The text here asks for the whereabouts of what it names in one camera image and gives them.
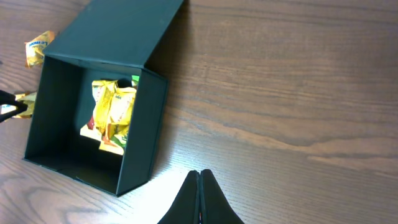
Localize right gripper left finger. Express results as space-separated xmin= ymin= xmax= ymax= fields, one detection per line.
xmin=159 ymin=170 xmax=200 ymax=224

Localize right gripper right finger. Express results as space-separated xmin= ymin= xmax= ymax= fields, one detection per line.
xmin=200 ymin=169 xmax=244 ymax=224

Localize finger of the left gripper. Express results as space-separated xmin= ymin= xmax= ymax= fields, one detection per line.
xmin=0 ymin=90 xmax=28 ymax=123

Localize yellow chocolate snack packet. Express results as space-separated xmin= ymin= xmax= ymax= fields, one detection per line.
xmin=80 ymin=80 xmax=117 ymax=141

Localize yellow peanut butter snack packet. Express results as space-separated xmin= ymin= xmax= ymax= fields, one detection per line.
xmin=99 ymin=87 xmax=137 ymax=156

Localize green Apollo snack packet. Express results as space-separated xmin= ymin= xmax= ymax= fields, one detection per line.
xmin=109 ymin=75 xmax=140 ymax=149

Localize orange Lemond snack, far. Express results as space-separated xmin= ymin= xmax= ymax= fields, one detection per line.
xmin=25 ymin=30 xmax=55 ymax=68

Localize dark green open box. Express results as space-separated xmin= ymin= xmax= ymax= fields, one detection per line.
xmin=24 ymin=0 xmax=182 ymax=196

